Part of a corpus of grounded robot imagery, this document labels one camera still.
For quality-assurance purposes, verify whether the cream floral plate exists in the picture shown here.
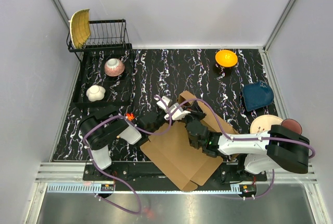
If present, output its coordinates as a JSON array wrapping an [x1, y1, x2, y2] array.
[[250, 115, 283, 134]]

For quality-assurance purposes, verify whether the red orange leaf toy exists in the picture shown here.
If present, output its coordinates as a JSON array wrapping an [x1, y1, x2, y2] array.
[[125, 113, 135, 121]]

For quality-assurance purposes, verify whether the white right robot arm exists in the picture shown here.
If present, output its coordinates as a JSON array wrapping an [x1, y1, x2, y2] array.
[[182, 105, 312, 181]]

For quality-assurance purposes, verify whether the brown cardboard box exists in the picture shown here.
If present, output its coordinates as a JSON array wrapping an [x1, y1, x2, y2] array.
[[139, 91, 240, 192]]

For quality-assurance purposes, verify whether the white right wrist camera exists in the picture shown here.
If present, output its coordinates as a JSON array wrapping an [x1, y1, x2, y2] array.
[[169, 103, 190, 121]]

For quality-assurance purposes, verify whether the controller box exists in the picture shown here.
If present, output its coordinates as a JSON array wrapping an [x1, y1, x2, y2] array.
[[240, 184, 257, 195], [100, 183, 114, 193]]

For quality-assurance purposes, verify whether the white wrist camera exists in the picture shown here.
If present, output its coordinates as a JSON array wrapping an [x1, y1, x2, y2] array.
[[169, 103, 190, 121], [154, 95, 172, 113]]

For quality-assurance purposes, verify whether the pink glass cup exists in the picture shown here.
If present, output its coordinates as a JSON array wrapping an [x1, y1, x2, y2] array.
[[281, 119, 302, 134]]

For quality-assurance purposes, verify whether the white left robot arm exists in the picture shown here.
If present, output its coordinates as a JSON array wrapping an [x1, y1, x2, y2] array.
[[79, 105, 169, 180]]

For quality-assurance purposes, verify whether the white flower-shaped bowl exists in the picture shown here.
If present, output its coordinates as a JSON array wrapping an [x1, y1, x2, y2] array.
[[86, 85, 106, 102]]

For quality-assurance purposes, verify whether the aluminium frame rail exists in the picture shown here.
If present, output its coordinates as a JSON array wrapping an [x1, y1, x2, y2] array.
[[36, 163, 317, 184]]

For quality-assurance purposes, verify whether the black wire dish rack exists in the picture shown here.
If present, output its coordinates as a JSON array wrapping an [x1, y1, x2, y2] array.
[[67, 19, 135, 109]]

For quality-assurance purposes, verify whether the dark blue bowl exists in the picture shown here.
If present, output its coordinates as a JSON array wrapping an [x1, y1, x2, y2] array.
[[242, 81, 274, 111]]

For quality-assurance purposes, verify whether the yellow woven plate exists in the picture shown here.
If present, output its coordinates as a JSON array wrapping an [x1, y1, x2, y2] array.
[[69, 9, 91, 49]]

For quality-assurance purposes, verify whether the right controller box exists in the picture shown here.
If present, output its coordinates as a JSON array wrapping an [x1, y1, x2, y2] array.
[[240, 184, 257, 195]]

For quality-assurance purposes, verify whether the left controller box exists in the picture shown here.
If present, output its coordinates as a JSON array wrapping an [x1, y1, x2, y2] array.
[[100, 183, 114, 193]]

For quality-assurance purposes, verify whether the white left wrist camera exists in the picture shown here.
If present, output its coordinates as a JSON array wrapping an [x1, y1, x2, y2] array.
[[154, 95, 172, 113]]

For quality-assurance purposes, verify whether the red patterned bowl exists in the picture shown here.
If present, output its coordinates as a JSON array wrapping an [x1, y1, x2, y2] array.
[[104, 58, 125, 77]]

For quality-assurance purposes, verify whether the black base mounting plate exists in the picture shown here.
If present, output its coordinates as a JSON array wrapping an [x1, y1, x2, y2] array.
[[82, 160, 268, 192]]

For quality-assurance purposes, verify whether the black marble pattern mat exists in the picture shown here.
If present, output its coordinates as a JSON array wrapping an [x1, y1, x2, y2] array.
[[52, 48, 279, 162]]

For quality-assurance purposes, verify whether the orange bowl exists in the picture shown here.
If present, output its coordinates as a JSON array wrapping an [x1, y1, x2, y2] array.
[[215, 49, 238, 68]]

